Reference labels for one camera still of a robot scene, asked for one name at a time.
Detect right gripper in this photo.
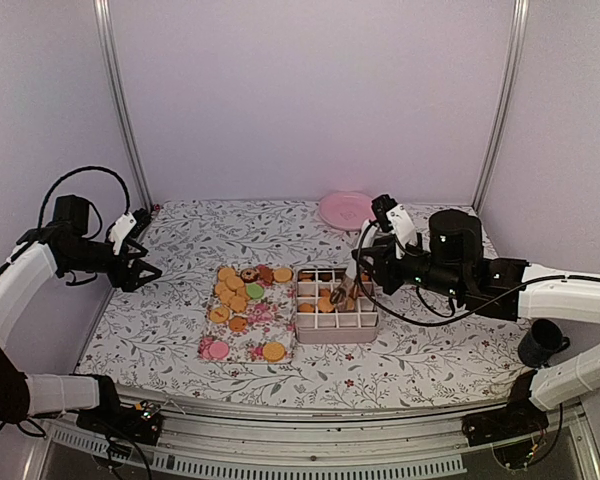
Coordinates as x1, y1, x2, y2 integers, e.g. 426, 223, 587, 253
353, 234, 466, 301

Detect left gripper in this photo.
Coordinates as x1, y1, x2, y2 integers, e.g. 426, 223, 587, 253
64, 238, 162, 291

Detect metal tongs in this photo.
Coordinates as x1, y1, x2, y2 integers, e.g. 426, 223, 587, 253
329, 264, 364, 311

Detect compartment tin box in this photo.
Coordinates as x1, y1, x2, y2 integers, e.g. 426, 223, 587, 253
295, 268, 379, 345

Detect floral cookie tray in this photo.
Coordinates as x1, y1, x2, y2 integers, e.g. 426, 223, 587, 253
198, 264, 296, 364

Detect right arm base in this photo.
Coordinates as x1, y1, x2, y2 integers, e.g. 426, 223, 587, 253
461, 387, 549, 446

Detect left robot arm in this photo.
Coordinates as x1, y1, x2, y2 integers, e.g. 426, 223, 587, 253
0, 190, 162, 434

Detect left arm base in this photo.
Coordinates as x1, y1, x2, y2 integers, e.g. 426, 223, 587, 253
76, 376, 164, 446

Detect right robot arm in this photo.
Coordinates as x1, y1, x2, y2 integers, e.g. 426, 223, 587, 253
344, 205, 600, 436

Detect pink plate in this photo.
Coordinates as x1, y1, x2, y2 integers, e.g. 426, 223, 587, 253
318, 192, 374, 231

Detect round biscuit top right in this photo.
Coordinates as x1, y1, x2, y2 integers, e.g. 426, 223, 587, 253
273, 267, 293, 283

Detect chocolate sprinkle donut cookie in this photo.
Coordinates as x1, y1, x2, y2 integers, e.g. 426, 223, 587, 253
240, 268, 260, 283

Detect green sandwich cookie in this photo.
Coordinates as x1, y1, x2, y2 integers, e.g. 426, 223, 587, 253
245, 283, 265, 300

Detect pink round cookie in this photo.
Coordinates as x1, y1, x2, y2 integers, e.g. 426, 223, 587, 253
207, 341, 230, 360

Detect round cream sandwich cookie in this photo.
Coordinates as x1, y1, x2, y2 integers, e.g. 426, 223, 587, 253
262, 342, 286, 363

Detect dark blue cup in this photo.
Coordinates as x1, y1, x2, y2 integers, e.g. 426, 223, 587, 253
517, 319, 571, 368

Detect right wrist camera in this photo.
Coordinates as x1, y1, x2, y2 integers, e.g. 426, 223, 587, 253
371, 194, 418, 247

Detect front aluminium rail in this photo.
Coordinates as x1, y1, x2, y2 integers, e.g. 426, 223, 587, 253
24, 392, 600, 479

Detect left aluminium post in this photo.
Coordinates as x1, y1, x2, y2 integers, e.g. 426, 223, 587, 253
93, 0, 154, 211

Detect aluminium post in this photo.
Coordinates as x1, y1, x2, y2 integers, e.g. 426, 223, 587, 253
472, 0, 530, 215
93, 0, 154, 211

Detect right aluminium post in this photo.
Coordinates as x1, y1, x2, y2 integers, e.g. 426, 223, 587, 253
472, 0, 530, 215

